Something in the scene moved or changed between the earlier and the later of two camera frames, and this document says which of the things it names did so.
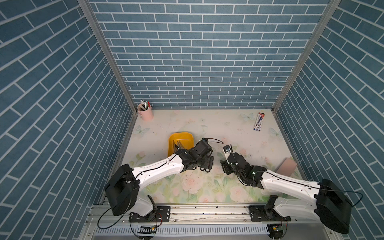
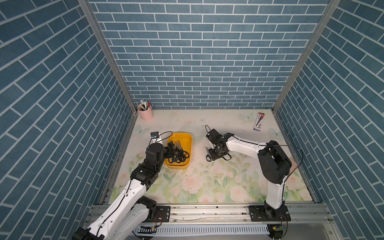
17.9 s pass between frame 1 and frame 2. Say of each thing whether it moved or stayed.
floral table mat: stayed
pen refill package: stayed
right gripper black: moved
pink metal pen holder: stayed
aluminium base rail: stayed
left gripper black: moved
